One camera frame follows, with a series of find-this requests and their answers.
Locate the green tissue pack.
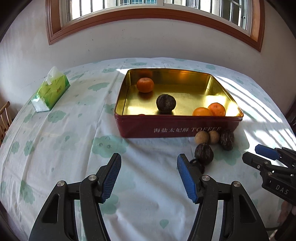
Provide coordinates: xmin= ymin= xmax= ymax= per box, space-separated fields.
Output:
xmin=31 ymin=66 xmax=70 ymax=112

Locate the dark wooden chair right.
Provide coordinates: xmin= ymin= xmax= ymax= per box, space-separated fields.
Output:
xmin=285 ymin=100 xmax=296 ymax=134

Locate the dark wrinkled passion fruit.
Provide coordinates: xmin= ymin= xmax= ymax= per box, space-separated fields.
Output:
xmin=195 ymin=143 xmax=214 ymax=166

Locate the person's hand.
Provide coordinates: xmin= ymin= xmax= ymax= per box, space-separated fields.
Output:
xmin=277 ymin=201 xmax=296 ymax=225

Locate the dark purple plum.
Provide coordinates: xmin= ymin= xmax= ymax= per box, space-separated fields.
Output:
xmin=190 ymin=159 xmax=205 ymax=174

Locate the large orange tangerine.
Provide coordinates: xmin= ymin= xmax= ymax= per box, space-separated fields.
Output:
xmin=137 ymin=78 xmax=154 ymax=93

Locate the brown longan left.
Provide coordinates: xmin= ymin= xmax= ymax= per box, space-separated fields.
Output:
xmin=194 ymin=131 xmax=209 ymax=145

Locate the brown longan right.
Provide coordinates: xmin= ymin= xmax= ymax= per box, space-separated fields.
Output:
xmin=208 ymin=130 xmax=220 ymax=145

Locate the wooden chair left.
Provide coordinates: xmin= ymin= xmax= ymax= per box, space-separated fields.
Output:
xmin=0 ymin=101 xmax=12 ymax=144

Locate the large dark wrinkled fruit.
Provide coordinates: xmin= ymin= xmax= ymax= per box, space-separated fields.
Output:
xmin=156 ymin=94 xmax=176 ymax=113

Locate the red gold toffee tin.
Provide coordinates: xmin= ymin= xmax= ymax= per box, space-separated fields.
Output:
xmin=114 ymin=68 xmax=244 ymax=138

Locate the brown longan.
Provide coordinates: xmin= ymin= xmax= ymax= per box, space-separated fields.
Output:
xmin=208 ymin=130 xmax=220 ymax=145
xmin=194 ymin=131 xmax=209 ymax=145

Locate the small orange tangerine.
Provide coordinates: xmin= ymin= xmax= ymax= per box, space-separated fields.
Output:
xmin=208 ymin=102 xmax=226 ymax=116

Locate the brown wooden window frame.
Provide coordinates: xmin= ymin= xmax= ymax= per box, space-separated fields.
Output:
xmin=45 ymin=1 xmax=265 ymax=52

